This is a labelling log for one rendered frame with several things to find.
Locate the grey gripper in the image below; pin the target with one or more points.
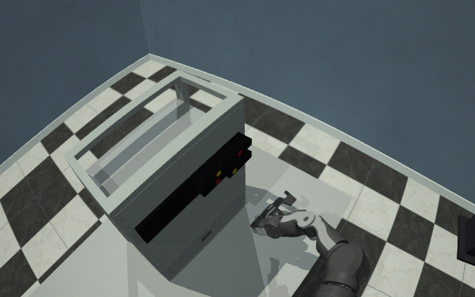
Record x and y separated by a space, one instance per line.
272 209

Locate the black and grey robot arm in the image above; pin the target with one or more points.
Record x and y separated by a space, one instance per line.
347 266

